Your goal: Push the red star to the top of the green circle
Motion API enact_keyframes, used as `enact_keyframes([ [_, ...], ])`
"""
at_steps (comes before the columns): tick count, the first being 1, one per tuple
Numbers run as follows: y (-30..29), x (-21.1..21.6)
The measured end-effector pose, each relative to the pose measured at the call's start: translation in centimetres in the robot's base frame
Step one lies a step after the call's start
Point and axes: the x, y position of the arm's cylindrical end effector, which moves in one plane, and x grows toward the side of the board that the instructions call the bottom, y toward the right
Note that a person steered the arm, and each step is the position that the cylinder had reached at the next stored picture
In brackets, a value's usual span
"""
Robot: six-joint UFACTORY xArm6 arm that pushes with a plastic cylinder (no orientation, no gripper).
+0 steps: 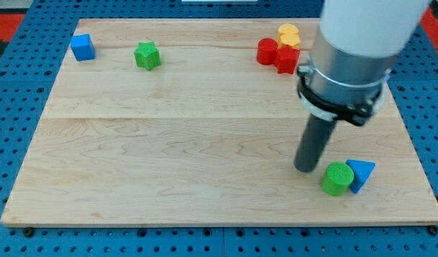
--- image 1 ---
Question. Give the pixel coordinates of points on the green cylinder block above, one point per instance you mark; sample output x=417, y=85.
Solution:
x=337, y=178

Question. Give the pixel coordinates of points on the red cylinder block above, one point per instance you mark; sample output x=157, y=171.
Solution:
x=266, y=51

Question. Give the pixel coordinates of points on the blue cube block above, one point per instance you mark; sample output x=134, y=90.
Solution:
x=82, y=47

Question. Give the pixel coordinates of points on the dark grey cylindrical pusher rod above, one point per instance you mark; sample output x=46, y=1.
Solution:
x=314, y=139

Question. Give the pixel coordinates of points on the green star block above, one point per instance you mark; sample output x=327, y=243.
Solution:
x=147, y=55

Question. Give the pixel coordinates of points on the wooden board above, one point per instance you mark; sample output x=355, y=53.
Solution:
x=206, y=139

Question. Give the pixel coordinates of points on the yellow cylinder block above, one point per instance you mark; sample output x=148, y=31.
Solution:
x=287, y=28

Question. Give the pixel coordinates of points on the yellow hexagon block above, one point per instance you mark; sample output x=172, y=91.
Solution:
x=291, y=40

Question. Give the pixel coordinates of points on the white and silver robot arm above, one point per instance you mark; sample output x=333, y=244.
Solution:
x=355, y=48

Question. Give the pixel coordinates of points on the blue triangle block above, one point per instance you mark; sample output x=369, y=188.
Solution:
x=362, y=171

